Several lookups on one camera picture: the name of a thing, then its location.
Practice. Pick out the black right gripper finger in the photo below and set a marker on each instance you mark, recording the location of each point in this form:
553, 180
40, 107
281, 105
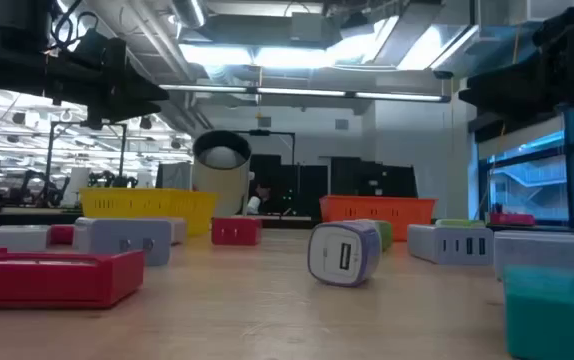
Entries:
522, 85
532, 109

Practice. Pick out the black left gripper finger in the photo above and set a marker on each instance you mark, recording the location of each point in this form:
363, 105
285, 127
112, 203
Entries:
139, 92
127, 111

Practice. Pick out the lavender two-prong charger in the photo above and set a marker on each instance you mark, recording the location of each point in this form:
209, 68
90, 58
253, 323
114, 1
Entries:
547, 250
117, 240

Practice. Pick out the pink plug charger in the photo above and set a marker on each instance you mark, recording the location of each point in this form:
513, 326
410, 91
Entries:
178, 230

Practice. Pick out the light green case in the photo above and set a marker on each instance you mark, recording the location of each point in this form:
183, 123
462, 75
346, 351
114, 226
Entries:
459, 223

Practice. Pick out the small red box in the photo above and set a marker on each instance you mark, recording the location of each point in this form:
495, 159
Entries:
62, 234

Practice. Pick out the lavender multi-port USB charger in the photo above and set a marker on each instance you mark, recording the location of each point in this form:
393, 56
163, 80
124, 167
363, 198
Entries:
447, 245

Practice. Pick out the red plug charger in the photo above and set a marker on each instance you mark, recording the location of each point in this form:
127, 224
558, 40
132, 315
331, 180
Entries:
237, 232

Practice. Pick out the pale lavender box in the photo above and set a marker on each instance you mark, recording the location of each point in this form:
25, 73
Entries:
14, 237

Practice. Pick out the green white charger cube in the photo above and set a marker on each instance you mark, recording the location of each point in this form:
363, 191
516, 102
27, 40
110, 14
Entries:
385, 235

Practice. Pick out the teal rectangular box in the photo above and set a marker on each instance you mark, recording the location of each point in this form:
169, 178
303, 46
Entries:
557, 315

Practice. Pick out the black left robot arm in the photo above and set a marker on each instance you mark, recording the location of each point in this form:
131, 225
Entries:
7, 65

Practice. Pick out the yellow plastic basket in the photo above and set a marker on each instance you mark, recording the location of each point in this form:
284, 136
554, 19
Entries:
147, 205

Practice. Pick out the red storage box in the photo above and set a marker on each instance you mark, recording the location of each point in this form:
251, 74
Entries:
512, 219

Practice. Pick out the person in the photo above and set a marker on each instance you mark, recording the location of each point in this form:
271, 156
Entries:
263, 192

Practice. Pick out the long ceiling light strip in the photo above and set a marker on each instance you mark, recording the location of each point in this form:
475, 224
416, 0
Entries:
302, 92

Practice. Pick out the black partition panel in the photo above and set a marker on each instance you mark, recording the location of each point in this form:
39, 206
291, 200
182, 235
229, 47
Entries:
312, 185
372, 175

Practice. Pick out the grey ceiling junction box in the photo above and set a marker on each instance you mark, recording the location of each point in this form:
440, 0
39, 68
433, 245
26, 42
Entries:
307, 26

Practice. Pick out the orange plastic basket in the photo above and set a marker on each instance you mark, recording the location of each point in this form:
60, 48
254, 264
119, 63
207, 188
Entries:
352, 207

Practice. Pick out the purple-trimmed white USB charger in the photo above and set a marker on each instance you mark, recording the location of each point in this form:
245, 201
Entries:
344, 255

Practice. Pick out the black window frame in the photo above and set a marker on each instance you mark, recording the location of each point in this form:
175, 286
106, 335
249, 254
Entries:
572, 165

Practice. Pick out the black metal gantry frame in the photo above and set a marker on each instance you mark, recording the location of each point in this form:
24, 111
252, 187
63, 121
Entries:
49, 160
267, 133

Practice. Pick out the silver ventilation duct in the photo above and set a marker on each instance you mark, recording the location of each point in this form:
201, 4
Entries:
189, 12

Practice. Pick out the grey wall vent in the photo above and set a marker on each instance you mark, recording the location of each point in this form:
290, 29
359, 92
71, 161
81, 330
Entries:
341, 124
264, 121

